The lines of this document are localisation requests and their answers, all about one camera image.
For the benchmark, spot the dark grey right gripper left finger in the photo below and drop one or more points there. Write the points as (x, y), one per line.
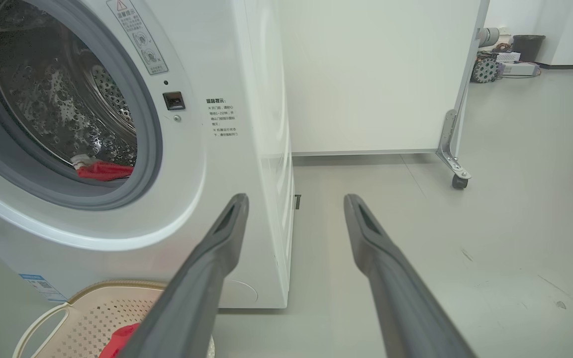
(192, 288)

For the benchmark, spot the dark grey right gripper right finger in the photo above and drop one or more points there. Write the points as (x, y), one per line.
(396, 288)

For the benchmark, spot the plain red garment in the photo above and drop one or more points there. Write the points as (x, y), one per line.
(120, 340)

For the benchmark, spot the red and white jersey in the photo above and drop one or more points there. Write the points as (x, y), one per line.
(105, 170)

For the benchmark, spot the white washing machine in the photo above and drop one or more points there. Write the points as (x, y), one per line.
(207, 199)

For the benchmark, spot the beige perforated laundry basket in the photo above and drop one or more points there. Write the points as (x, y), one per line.
(92, 313)

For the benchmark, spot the white partition panel on casters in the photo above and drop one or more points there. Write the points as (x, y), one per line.
(376, 74)

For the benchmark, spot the black roller wheel chassis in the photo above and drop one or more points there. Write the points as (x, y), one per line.
(484, 69)

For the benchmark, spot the white flat device box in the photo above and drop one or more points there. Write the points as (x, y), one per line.
(518, 69)

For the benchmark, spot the grey cylinder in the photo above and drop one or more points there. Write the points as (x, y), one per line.
(488, 37)

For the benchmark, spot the black trash bin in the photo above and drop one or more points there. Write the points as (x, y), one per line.
(528, 47)

